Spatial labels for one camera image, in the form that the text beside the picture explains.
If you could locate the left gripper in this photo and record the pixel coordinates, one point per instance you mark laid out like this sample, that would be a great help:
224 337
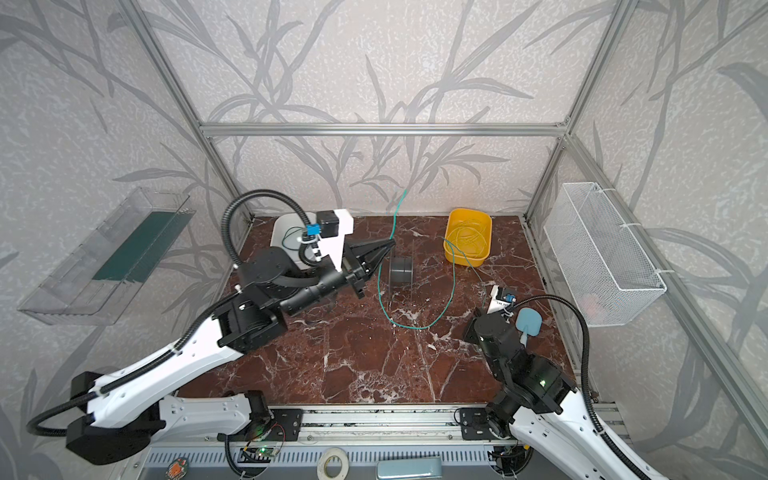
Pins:
354 270

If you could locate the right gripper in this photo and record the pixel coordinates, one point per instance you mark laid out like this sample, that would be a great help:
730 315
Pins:
480 327

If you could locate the grey perforated spool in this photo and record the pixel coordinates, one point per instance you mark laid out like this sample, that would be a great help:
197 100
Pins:
401 272

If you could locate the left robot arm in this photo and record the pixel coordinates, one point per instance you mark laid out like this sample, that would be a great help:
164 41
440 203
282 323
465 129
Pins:
111 417

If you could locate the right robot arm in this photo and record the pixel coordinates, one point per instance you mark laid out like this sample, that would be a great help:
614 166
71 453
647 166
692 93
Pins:
539 405

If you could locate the light blue spatula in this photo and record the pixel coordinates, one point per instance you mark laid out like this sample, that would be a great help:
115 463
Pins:
528 322

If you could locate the white plastic bin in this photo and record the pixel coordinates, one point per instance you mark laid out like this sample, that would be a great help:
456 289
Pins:
286 234

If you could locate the yellow plastic bin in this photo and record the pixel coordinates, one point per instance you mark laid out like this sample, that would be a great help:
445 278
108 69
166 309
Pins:
468 237

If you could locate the light blue box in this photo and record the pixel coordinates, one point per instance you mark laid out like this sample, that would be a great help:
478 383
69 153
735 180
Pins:
410 469

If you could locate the white tape roll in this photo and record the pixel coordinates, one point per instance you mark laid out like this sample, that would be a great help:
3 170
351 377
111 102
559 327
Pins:
333 464

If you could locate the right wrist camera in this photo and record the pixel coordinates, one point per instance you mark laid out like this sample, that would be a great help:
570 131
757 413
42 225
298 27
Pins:
501 298

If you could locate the white wire basket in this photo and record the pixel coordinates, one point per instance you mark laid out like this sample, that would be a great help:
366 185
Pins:
610 276

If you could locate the aluminium mounting rail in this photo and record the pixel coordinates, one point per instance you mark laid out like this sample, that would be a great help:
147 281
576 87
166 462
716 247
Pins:
406 424

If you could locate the clear wall shelf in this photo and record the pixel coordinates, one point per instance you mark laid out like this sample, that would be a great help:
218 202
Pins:
95 284

